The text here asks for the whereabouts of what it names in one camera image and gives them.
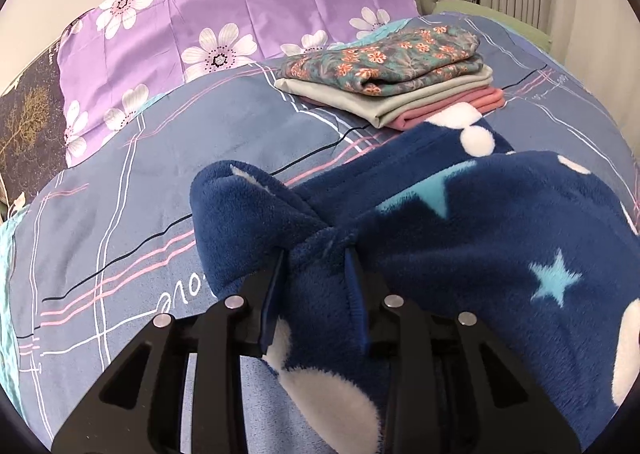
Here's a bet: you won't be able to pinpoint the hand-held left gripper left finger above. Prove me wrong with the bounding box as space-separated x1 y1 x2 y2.
51 248 288 454

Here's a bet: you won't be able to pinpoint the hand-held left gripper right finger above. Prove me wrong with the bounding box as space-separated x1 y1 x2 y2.
344 245 584 454

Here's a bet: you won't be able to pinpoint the navy fleece garment white prints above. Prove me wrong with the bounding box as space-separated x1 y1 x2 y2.
189 102 640 454

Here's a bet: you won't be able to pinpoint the blue plaid bedsheet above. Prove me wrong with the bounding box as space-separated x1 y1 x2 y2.
0 12 640 454

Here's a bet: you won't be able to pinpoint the folded grey-green cloth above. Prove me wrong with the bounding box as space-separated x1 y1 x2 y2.
273 64 496 131

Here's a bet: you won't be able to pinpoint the folded pink cloth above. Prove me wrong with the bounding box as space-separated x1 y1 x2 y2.
386 86 506 131

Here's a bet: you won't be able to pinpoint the folded floral cloth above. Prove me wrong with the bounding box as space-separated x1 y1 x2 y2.
279 22 487 98

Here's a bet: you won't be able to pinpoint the dark pillow gold tree print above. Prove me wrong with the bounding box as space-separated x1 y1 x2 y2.
0 50 69 208

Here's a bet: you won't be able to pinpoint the light green sheet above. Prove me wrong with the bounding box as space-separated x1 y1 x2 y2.
431 0 554 48

